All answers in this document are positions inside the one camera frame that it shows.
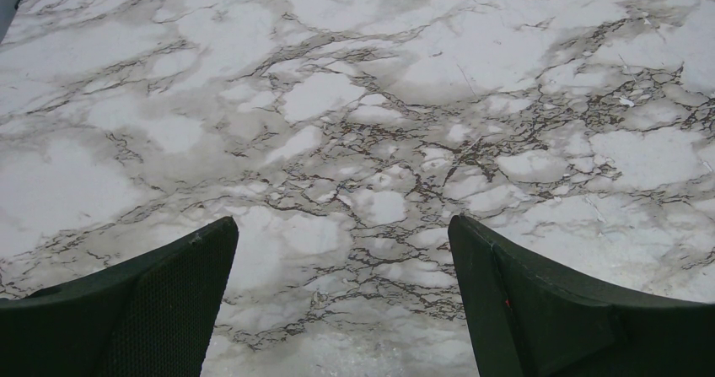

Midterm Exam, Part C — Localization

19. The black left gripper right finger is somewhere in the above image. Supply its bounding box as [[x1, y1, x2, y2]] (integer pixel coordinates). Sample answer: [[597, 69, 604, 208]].
[[448, 215, 714, 376]]

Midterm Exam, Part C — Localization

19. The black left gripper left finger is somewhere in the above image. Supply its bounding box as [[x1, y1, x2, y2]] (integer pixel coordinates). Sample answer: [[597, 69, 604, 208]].
[[1, 217, 239, 376]]

